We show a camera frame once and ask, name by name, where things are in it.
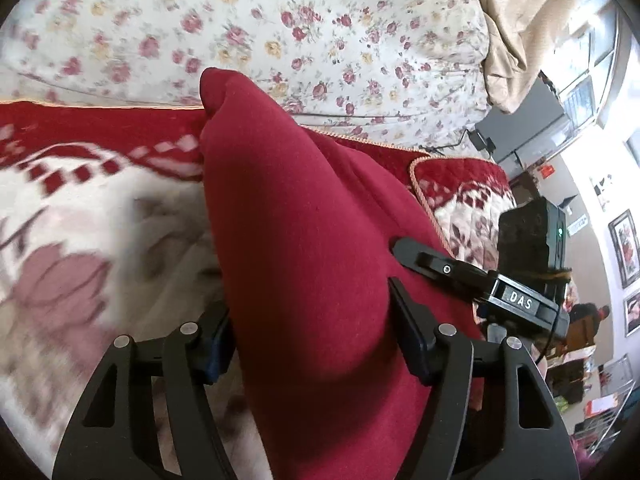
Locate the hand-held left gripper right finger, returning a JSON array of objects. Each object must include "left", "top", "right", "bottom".
[{"left": 387, "top": 276, "right": 581, "bottom": 480}]

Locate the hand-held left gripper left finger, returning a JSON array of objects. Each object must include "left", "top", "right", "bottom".
[{"left": 52, "top": 307, "right": 236, "bottom": 480}]

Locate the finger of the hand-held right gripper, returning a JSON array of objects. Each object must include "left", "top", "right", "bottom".
[{"left": 389, "top": 236, "right": 497, "bottom": 302}]

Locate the dark red fleece garment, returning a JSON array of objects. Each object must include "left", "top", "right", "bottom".
[{"left": 199, "top": 66, "right": 488, "bottom": 480}]

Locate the black power adapter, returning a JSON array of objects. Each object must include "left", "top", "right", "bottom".
[{"left": 470, "top": 130, "right": 497, "bottom": 155}]

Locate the grey cabinet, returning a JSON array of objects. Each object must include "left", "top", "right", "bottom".
[{"left": 474, "top": 77, "right": 573, "bottom": 177}]

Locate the red and white patterned blanket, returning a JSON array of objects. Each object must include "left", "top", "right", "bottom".
[{"left": 0, "top": 100, "right": 518, "bottom": 466}]

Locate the window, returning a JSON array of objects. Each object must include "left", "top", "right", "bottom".
[{"left": 559, "top": 7, "right": 623, "bottom": 128}]

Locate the beige curtain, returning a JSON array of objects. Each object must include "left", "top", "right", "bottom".
[{"left": 462, "top": 0, "right": 617, "bottom": 115}]

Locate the floral print quilt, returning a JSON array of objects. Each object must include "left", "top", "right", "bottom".
[{"left": 0, "top": 0, "right": 492, "bottom": 157}]

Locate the large framed wall picture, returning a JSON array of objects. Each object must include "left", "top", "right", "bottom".
[{"left": 607, "top": 209, "right": 640, "bottom": 290}]

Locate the small framed wall picture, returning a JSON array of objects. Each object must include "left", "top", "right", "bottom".
[{"left": 622, "top": 290, "right": 640, "bottom": 337}]

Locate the black cable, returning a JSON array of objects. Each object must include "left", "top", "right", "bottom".
[{"left": 425, "top": 129, "right": 475, "bottom": 155}]

